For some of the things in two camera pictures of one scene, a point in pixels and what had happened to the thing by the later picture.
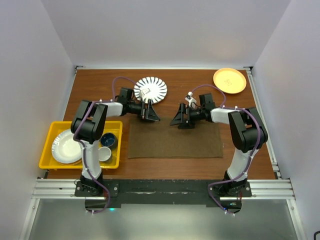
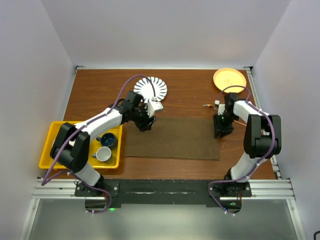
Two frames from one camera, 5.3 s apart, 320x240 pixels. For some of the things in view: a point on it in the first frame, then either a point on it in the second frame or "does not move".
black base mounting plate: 101,194 does not move
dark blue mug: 108,139 does not move
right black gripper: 179,119 to 225,130
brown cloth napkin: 159,139 does not move
